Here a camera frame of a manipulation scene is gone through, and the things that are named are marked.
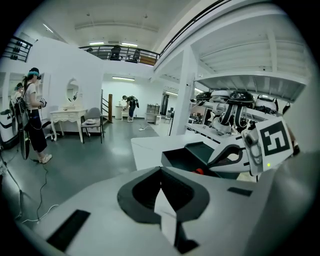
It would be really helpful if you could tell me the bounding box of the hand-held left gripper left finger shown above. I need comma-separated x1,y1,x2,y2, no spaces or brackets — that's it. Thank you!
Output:
117,166,163,224

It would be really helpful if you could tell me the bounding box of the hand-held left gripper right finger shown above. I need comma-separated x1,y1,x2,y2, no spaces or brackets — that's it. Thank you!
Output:
160,166,210,255

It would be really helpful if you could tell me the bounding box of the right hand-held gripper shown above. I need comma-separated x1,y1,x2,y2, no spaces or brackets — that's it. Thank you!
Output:
207,116,295,180

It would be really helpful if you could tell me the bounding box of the dark green gift box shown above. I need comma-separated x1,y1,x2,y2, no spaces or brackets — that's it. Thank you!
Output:
161,141,243,180

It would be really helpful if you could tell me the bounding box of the glossy black helmet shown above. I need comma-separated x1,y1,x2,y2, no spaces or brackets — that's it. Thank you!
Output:
219,89,256,137

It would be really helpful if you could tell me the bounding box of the matte black helmet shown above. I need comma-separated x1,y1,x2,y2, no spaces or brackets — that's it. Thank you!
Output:
195,91,214,107

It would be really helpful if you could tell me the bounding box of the white square pillar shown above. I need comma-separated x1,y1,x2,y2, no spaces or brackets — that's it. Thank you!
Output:
169,47,196,137

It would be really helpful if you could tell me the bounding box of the white shelf rack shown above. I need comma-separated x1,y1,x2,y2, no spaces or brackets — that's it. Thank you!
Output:
184,73,310,145

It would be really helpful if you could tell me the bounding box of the wooden shelf cabinet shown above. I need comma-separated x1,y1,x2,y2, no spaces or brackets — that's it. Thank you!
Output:
145,103,162,125

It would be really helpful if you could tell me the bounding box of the white curved desk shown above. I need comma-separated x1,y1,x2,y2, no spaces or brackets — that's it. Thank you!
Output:
114,104,127,120

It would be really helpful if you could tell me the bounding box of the grey chair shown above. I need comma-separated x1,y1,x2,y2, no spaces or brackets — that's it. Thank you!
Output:
80,107,105,145

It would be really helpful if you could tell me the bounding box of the black stair railing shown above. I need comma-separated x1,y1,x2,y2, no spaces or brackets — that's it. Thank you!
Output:
100,87,111,123

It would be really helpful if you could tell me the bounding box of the white dressing table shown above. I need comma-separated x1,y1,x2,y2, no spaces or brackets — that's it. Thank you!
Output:
49,108,89,144

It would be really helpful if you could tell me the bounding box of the white office chair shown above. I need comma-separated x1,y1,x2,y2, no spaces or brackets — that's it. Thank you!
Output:
41,119,61,142

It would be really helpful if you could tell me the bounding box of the ceiling light tube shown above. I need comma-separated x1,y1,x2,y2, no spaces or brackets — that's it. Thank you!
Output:
112,75,136,82

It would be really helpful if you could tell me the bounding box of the oval mirror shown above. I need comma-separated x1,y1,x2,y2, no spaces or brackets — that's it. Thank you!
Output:
65,76,81,104

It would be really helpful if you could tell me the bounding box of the black balcony railing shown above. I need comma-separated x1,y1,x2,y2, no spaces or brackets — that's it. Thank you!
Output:
78,44,161,67

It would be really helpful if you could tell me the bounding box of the black office chair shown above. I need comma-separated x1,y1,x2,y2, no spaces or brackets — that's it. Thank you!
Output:
109,45,124,62
125,48,142,64

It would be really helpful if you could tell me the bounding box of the white floor cable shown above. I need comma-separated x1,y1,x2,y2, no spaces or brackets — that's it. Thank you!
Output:
21,203,60,225

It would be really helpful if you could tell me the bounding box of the black floor cable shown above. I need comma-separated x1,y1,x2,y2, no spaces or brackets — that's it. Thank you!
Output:
29,156,50,222

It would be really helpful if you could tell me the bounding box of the brown wooden post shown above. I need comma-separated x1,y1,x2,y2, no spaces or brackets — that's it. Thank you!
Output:
107,93,114,123

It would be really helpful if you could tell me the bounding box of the white bag with black strap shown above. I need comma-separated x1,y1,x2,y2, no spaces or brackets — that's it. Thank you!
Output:
0,106,20,150

